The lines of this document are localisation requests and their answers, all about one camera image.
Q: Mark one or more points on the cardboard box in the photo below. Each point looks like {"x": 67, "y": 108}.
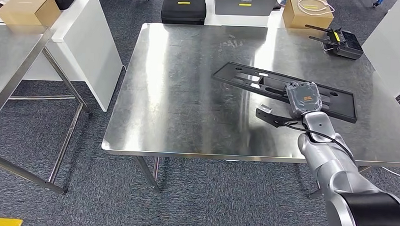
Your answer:
{"x": 24, "y": 9}
{"x": 306, "y": 21}

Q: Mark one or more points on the yellow floor tape square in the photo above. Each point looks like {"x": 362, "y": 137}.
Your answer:
{"x": 1, "y": 222}

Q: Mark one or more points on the black plastic panel part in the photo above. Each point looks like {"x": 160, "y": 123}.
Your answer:
{"x": 223, "y": 74}

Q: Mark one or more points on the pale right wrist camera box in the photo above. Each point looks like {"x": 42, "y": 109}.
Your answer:
{"x": 266, "y": 108}

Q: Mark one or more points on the black remote controller with antennas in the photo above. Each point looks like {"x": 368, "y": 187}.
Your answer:
{"x": 347, "y": 45}

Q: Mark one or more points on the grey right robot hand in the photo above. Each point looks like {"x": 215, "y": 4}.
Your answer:
{"x": 303, "y": 99}

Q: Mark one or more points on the grey laptop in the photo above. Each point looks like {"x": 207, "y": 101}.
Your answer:
{"x": 247, "y": 5}

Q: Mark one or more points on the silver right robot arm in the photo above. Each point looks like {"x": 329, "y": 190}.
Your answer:
{"x": 337, "y": 170}

